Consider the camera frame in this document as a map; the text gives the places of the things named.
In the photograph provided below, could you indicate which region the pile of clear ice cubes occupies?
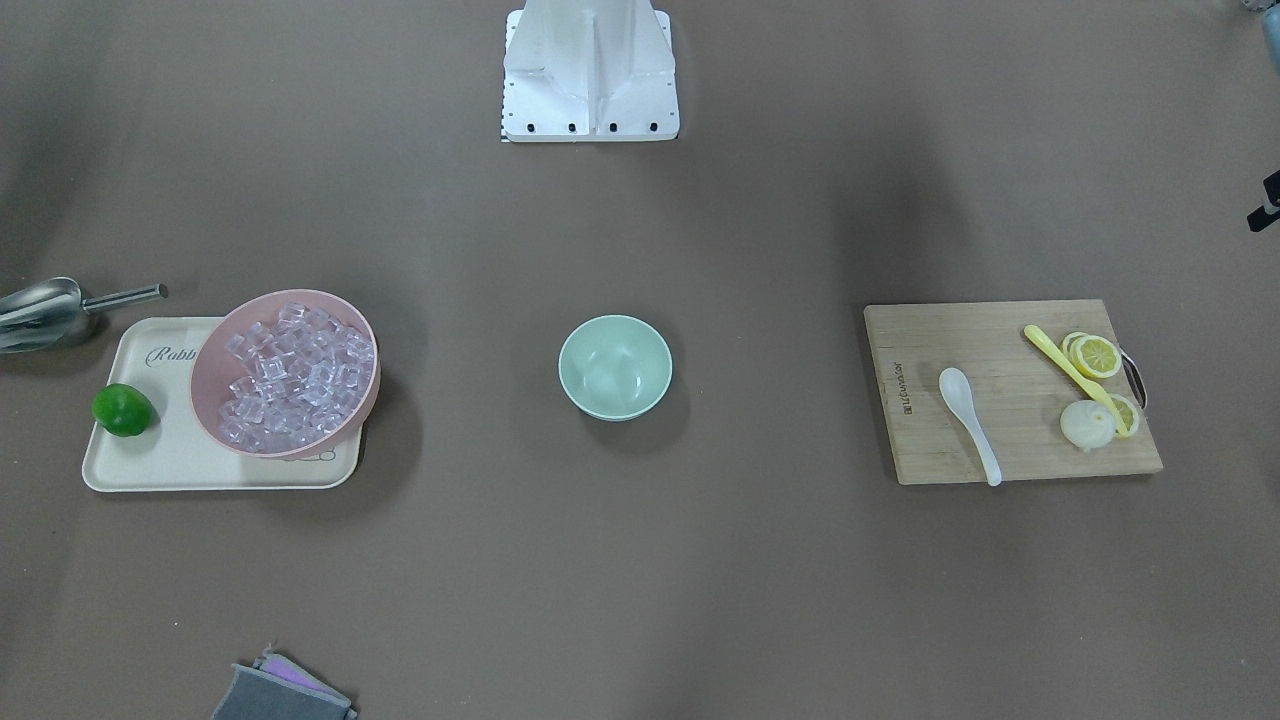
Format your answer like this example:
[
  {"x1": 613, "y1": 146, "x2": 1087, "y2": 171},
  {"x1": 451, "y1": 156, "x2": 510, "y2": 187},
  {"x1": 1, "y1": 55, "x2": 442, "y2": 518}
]
[{"x1": 218, "y1": 301, "x2": 376, "y2": 452}]

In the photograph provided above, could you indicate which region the metal ice scoop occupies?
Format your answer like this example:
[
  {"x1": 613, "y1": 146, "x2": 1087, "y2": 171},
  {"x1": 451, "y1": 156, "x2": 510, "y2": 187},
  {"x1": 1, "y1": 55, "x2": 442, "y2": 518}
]
[{"x1": 1, "y1": 277, "x2": 169, "y2": 354}]

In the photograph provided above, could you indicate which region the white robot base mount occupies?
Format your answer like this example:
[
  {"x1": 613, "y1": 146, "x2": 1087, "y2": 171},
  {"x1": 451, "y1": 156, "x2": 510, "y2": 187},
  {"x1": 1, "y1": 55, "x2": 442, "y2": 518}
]
[{"x1": 500, "y1": 1, "x2": 681, "y2": 143}]

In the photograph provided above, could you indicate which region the white steamed bun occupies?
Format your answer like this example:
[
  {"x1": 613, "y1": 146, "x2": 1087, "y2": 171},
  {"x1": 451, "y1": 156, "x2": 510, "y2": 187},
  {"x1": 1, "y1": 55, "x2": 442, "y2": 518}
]
[{"x1": 1059, "y1": 400, "x2": 1117, "y2": 454}]

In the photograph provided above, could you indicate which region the mint green bowl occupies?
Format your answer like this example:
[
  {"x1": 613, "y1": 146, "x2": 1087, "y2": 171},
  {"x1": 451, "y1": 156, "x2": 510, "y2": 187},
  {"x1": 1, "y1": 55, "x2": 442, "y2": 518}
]
[{"x1": 557, "y1": 314, "x2": 675, "y2": 421}]

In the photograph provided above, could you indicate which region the lemon slice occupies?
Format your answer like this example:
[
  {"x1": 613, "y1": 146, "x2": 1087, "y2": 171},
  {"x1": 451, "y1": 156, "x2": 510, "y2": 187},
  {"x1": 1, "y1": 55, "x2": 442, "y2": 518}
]
[
  {"x1": 1108, "y1": 393, "x2": 1142, "y2": 438},
  {"x1": 1060, "y1": 332, "x2": 1123, "y2": 380}
]

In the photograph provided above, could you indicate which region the wooden cutting board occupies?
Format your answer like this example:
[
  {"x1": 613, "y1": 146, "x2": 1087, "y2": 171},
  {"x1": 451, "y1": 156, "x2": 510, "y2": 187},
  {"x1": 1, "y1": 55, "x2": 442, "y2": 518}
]
[{"x1": 864, "y1": 299, "x2": 1164, "y2": 486}]

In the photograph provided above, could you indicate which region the yellow plastic knife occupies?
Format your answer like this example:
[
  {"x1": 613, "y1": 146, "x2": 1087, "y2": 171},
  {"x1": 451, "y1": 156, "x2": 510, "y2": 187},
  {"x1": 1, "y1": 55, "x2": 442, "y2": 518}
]
[{"x1": 1021, "y1": 324, "x2": 1135, "y2": 438}]

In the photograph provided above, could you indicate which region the cream plastic tray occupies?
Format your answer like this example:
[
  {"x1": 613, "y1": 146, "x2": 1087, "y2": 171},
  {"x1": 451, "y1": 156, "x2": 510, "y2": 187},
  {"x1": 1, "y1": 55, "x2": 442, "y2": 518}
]
[{"x1": 82, "y1": 316, "x2": 364, "y2": 492}]

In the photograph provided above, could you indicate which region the pink bowl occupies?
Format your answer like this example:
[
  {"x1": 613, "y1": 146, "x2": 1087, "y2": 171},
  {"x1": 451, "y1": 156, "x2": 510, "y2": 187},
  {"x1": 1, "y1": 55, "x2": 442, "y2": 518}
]
[{"x1": 189, "y1": 290, "x2": 381, "y2": 461}]

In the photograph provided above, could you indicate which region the green lime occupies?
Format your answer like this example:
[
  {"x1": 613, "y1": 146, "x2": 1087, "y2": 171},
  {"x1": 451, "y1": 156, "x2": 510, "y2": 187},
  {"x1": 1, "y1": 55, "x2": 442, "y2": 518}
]
[{"x1": 91, "y1": 383, "x2": 157, "y2": 437}]

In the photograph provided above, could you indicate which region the grey folded cloth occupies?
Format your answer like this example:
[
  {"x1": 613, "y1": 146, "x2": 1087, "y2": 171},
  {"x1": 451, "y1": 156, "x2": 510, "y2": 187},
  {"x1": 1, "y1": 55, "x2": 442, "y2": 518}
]
[{"x1": 212, "y1": 650, "x2": 358, "y2": 719}]

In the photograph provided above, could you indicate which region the white ceramic spoon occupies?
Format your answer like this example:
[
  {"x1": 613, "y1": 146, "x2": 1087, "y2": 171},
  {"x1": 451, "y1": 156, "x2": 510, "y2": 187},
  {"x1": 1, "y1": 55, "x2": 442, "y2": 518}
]
[{"x1": 938, "y1": 366, "x2": 1004, "y2": 487}]

